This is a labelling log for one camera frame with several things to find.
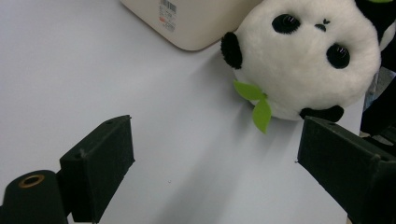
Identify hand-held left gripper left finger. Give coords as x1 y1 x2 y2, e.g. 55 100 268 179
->
59 114 136 224

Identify panda plush toy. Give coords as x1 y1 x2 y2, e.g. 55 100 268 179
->
219 0 396 135

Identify white plastic storage bin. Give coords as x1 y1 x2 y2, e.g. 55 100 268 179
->
120 0 265 52

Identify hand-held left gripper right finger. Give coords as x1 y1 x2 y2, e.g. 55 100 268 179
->
297 115 396 224

